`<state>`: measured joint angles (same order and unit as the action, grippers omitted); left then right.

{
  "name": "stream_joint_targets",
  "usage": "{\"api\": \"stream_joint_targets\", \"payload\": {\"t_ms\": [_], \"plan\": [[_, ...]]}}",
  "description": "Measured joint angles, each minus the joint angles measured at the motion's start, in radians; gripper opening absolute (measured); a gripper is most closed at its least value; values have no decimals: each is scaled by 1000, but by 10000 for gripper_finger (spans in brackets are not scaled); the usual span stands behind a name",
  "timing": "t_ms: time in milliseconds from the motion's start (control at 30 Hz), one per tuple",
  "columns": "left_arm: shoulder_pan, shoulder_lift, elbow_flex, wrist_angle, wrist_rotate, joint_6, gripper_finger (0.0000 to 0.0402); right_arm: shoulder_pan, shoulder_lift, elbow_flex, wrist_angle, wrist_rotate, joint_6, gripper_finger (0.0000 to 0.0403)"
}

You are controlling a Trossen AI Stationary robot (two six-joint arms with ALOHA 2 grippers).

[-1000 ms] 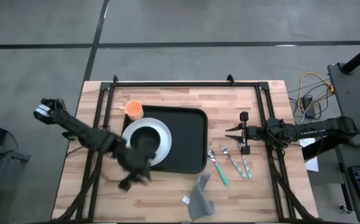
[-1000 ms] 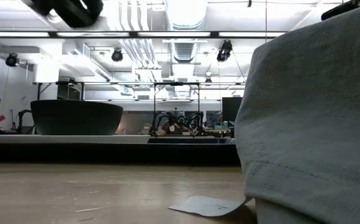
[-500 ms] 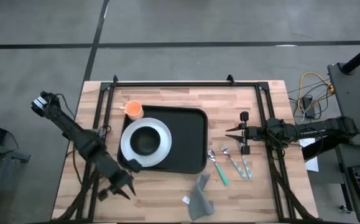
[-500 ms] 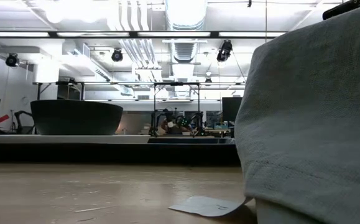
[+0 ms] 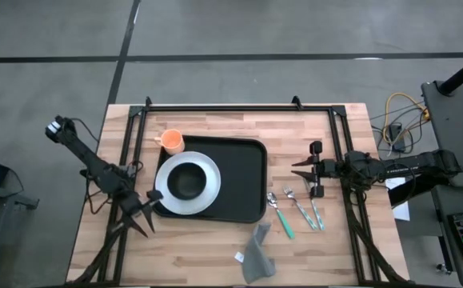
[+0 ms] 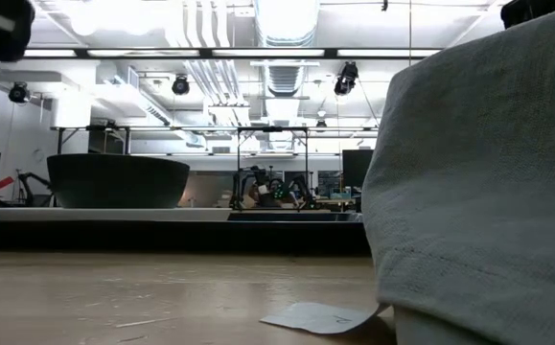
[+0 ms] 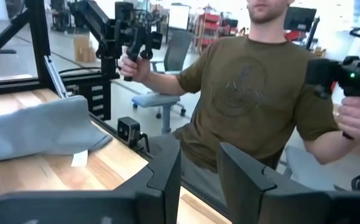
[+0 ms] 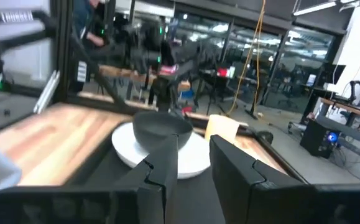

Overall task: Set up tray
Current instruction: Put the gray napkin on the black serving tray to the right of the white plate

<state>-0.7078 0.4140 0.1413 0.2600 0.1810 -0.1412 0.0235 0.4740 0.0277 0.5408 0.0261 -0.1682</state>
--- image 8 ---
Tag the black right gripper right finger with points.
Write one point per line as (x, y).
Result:
(245, 193)

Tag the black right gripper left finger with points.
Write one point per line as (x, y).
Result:
(161, 174)

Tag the white round plate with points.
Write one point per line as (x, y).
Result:
(127, 146)

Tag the black bowl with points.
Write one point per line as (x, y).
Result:
(158, 127)

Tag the orange cup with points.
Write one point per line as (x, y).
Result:
(221, 127)

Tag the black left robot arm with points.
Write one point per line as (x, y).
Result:
(164, 90)

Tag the black plastic tray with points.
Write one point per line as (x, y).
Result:
(195, 202)

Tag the black computer blue light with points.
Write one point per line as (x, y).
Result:
(316, 140)

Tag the wooden topped workbench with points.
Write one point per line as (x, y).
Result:
(347, 109)

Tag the person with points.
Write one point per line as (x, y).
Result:
(81, 18)

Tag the silver aluminium bracket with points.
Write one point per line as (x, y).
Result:
(46, 91)

